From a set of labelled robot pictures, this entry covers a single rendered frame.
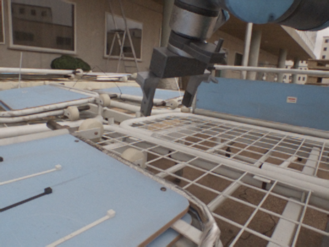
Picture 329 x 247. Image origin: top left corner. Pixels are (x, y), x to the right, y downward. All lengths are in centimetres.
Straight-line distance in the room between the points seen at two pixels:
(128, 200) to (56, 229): 10
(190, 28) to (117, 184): 30
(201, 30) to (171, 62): 8
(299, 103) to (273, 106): 11
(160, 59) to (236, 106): 85
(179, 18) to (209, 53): 9
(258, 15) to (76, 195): 34
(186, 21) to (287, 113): 85
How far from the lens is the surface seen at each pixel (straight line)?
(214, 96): 133
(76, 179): 37
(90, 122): 60
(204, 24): 47
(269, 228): 136
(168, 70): 48
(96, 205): 32
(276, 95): 122
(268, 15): 37
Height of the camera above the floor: 73
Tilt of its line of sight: 13 degrees down
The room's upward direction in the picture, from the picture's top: 4 degrees clockwise
